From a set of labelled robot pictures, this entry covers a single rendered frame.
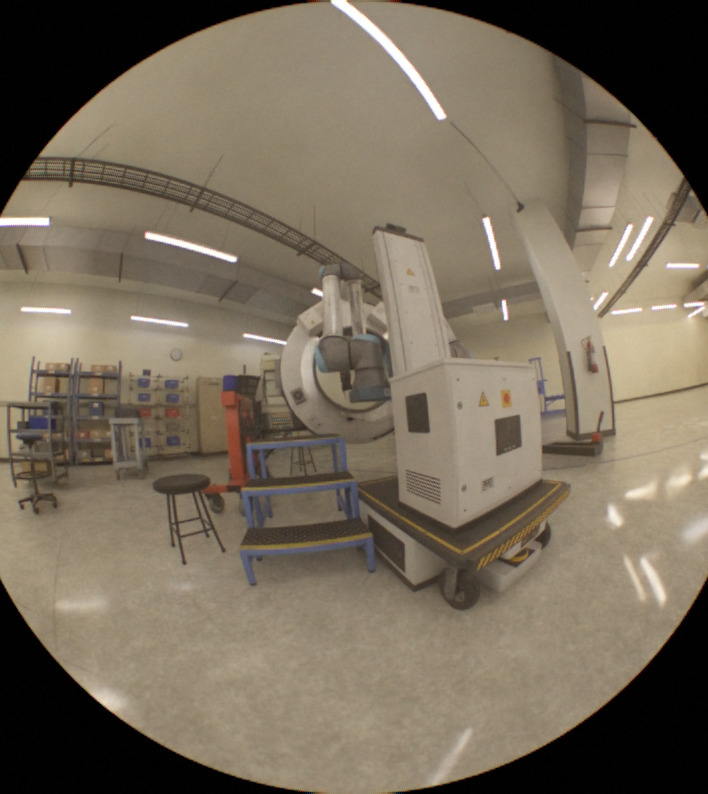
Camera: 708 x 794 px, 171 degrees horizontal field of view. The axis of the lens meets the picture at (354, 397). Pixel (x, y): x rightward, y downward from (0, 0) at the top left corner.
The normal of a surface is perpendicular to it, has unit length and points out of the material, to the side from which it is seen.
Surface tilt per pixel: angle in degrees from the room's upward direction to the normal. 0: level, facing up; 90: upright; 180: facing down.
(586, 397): 90
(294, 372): 90
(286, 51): 180
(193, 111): 180
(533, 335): 90
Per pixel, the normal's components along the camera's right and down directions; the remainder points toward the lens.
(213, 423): 0.79, -0.12
